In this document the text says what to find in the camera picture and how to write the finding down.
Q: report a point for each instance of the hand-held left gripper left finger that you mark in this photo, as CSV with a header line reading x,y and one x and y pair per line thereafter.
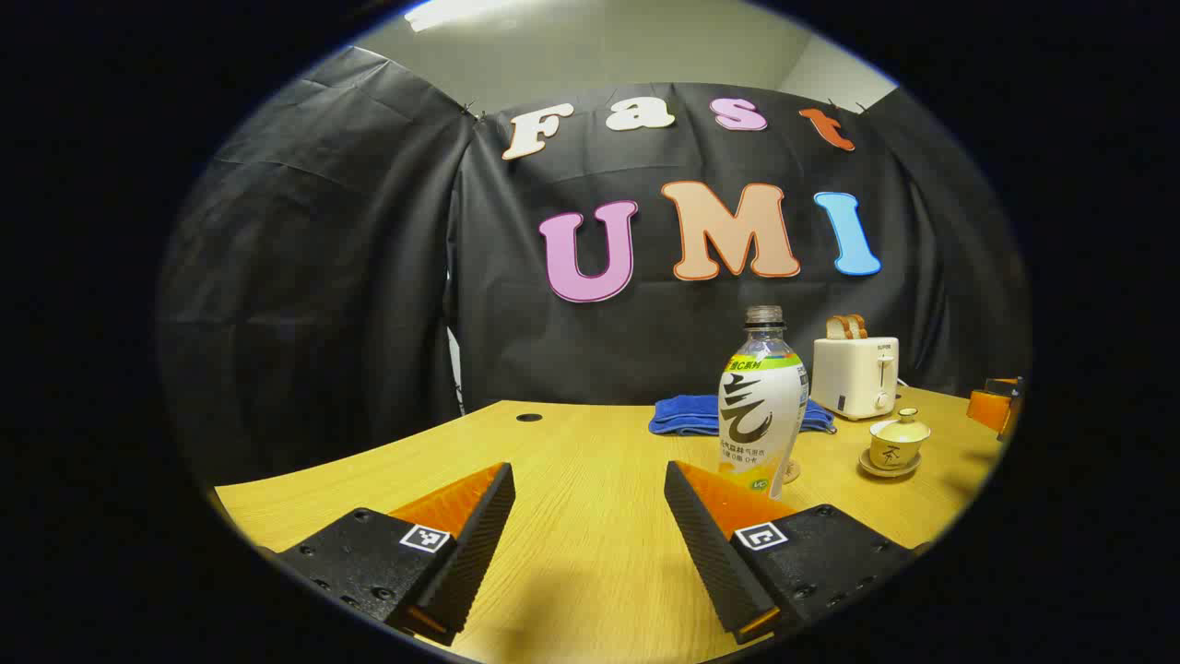
x,y
479,544

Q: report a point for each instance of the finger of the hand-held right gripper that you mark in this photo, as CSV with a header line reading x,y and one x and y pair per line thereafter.
x,y
991,410

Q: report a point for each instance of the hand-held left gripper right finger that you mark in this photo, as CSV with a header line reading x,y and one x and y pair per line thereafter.
x,y
705,553

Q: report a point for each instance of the cream teacup lid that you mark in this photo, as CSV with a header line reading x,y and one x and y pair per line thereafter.
x,y
901,429

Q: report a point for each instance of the cream teacup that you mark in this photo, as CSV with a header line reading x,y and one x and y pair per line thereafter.
x,y
890,454

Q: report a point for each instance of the round wooden coaster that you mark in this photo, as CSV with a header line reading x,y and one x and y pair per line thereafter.
x,y
791,471

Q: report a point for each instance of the clear water bottle white label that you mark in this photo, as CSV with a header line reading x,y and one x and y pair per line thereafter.
x,y
761,415

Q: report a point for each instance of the cream saucer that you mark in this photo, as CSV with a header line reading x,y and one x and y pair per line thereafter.
x,y
908,471

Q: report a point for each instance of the blue folded towel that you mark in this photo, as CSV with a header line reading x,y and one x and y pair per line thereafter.
x,y
682,415

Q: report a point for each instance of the cream white toaster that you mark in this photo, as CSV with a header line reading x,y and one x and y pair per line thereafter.
x,y
853,378

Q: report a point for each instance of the brown bread slice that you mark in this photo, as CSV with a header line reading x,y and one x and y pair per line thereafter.
x,y
835,328
858,326

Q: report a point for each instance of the black backdrop cloth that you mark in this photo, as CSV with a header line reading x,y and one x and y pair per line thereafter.
x,y
323,277

